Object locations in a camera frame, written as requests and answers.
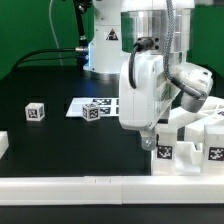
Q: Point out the white sheet with tags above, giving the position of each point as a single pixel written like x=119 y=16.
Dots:
x=109 y=107

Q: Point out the white part at left edge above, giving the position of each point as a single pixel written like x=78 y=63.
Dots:
x=4 y=144

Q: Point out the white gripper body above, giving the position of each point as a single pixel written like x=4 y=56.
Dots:
x=142 y=107

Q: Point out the white chair seat frame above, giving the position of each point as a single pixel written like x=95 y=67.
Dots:
x=188 y=159

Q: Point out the white front barrier rail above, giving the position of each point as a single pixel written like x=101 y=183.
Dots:
x=112 y=190

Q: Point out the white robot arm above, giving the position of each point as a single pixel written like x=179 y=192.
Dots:
x=156 y=34

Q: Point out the small white tagged block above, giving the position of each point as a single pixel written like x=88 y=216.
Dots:
x=35 y=112

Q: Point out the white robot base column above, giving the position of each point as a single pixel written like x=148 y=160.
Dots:
x=105 y=55

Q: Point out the white tagged cube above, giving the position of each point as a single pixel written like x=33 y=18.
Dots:
x=90 y=112

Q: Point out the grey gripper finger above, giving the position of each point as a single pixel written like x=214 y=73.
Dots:
x=148 y=140

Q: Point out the white chair back assembly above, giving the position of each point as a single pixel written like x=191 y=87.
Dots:
x=211 y=113

